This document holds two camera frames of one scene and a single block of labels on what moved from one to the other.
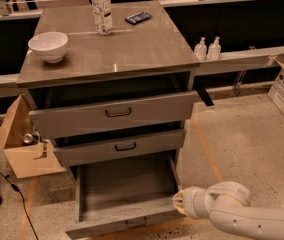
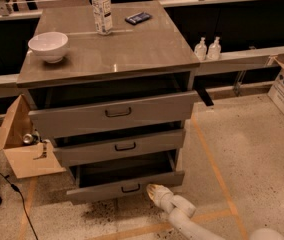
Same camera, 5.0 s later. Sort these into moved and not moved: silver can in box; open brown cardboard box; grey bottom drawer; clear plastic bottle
Moved: grey bottom drawer
Not moved: open brown cardboard box; silver can in box; clear plastic bottle
